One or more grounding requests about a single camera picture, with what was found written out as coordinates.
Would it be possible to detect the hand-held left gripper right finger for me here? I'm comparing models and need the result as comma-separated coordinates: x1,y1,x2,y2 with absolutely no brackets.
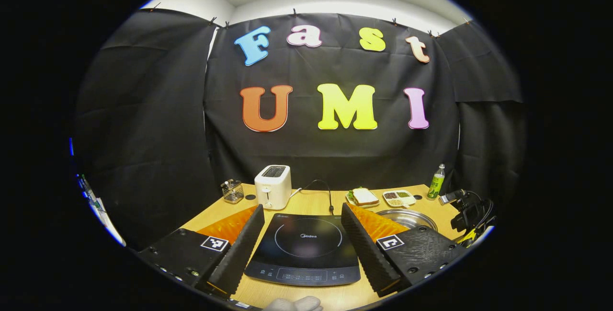
341,202,473,298

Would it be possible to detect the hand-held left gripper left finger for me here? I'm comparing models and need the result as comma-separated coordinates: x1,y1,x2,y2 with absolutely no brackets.
136,204,266,300

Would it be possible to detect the stainless steel pot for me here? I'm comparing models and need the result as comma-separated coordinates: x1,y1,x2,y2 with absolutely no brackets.
376,208,438,233

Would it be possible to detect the black induction cooktop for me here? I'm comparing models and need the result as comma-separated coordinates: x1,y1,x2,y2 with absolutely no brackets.
244,213,361,287

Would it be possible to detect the green tea bottle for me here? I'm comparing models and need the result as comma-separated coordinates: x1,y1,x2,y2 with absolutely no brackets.
427,164,446,201

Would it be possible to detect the white sandwich plate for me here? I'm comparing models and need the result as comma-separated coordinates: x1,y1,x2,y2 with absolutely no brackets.
346,187,381,208

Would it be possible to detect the sandwich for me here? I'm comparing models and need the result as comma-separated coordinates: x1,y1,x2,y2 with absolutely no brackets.
351,188,379,206

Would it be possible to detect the white divided dish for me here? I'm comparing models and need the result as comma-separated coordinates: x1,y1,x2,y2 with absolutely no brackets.
382,190,417,207

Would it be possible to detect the white toaster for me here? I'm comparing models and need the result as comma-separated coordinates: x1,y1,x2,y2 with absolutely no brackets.
254,165,292,210

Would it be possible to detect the wire mesh basket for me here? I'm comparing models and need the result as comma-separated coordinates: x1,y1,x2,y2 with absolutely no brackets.
221,179,245,204

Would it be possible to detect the black power cable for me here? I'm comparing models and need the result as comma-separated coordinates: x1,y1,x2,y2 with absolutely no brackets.
290,179,334,216

